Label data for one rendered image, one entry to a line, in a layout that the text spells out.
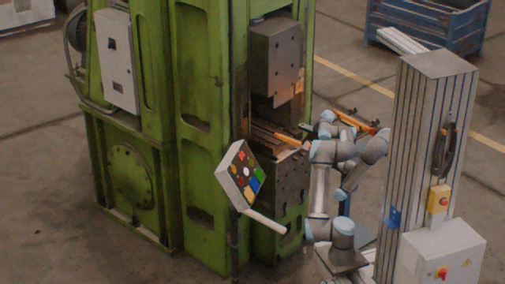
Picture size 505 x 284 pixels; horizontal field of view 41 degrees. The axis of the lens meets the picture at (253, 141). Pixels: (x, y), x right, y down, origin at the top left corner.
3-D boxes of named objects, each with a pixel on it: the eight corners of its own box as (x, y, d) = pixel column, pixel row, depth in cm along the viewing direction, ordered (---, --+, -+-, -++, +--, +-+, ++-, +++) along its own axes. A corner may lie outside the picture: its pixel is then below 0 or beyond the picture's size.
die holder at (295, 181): (309, 193, 475) (312, 140, 452) (275, 218, 451) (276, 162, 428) (250, 165, 507) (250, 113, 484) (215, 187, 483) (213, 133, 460)
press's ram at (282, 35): (307, 77, 432) (309, 18, 411) (268, 98, 407) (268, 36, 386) (258, 59, 456) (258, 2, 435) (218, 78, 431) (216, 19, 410)
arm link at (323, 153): (331, 243, 353) (338, 140, 356) (303, 241, 354) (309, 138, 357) (331, 241, 364) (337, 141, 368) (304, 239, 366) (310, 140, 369)
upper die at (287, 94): (293, 98, 428) (293, 84, 423) (273, 109, 415) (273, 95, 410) (245, 78, 452) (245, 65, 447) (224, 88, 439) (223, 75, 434)
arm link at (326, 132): (337, 135, 392) (338, 121, 399) (318, 133, 393) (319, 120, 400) (336, 143, 398) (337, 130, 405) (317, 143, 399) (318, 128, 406)
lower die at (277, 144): (292, 145, 446) (292, 134, 442) (272, 157, 434) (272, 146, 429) (245, 124, 470) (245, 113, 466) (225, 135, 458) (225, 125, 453)
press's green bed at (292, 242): (306, 245, 500) (309, 194, 475) (274, 270, 476) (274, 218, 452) (251, 214, 531) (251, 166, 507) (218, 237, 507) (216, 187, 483)
